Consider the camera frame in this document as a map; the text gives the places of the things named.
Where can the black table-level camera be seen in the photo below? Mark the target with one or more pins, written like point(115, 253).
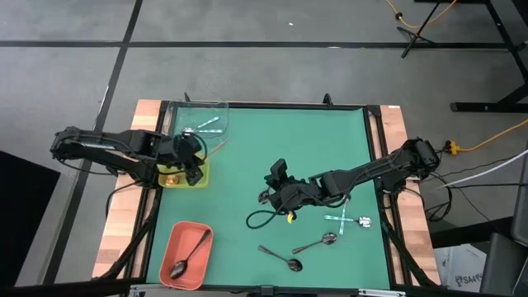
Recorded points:
point(267, 290)

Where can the plain silver spoon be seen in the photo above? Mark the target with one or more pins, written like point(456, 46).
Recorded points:
point(329, 238)

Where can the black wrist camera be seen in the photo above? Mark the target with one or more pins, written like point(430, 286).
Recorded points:
point(194, 176)
point(279, 167)

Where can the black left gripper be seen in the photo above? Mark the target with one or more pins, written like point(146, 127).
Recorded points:
point(185, 148)

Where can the black metal table frame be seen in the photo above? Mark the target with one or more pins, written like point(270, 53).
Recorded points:
point(268, 105)

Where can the yellow gripper tag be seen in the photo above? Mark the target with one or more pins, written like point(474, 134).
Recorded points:
point(290, 217)

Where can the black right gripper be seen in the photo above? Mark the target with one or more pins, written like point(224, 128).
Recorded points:
point(295, 194)

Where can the white cardboard box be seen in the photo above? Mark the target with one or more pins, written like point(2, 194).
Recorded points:
point(462, 264)

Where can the black spoon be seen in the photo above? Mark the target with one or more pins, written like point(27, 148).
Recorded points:
point(178, 270)
point(295, 265)
point(264, 198)

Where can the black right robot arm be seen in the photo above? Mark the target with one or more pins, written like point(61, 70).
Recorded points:
point(371, 169)

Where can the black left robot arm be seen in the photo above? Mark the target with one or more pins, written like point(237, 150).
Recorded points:
point(103, 144)

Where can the clear plastic bin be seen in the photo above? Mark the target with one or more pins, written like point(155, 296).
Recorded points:
point(177, 111)

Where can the grey plastic bin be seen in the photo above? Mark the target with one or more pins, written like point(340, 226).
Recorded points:
point(503, 268)

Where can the black tripod stand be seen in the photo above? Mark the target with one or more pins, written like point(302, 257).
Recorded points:
point(416, 36)

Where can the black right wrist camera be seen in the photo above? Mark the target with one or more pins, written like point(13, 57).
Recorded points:
point(279, 167)

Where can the wooden table side board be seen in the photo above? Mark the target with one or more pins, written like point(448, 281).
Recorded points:
point(142, 115)
point(412, 247)

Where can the yellow plastic bin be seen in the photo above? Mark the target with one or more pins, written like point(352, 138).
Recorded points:
point(205, 182)

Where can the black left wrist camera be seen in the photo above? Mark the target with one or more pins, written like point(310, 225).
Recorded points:
point(194, 176)

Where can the orange plastic bin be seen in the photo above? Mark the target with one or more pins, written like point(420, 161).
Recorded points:
point(173, 243)

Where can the black metal stand base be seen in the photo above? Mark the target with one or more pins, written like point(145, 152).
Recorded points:
point(486, 107)

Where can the green table mat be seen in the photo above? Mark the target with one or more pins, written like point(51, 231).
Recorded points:
point(231, 255)

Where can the black floor mat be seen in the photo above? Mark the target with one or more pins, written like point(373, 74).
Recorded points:
point(24, 214)

